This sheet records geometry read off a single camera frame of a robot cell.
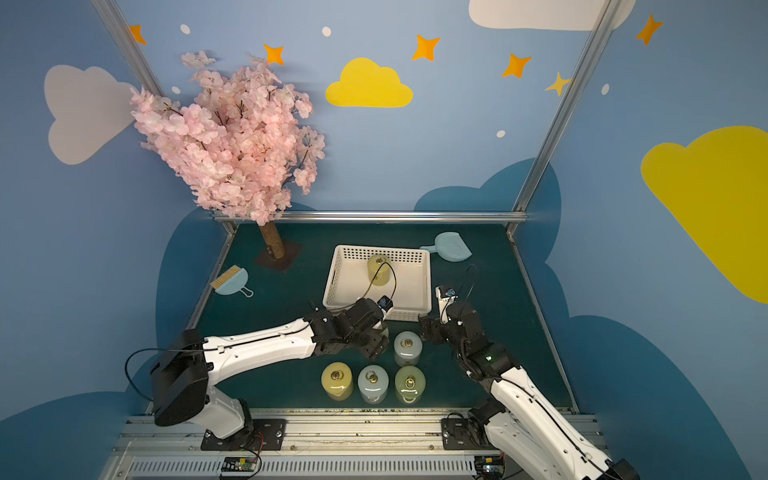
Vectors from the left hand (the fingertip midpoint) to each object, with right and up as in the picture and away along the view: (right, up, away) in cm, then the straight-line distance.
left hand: (379, 329), depth 82 cm
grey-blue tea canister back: (+8, -5, 0) cm, 9 cm away
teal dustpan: (+27, +24, +35) cm, 51 cm away
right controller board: (+28, -32, -9) cm, 43 cm away
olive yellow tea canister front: (-10, -11, -7) cm, 17 cm away
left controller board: (-34, -31, -10) cm, 47 cm away
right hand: (+17, +5, -1) cm, 18 cm away
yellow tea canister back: (+1, +13, +20) cm, 24 cm away
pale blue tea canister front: (-1, -12, -7) cm, 14 cm away
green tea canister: (+8, -12, -7) cm, 16 cm away
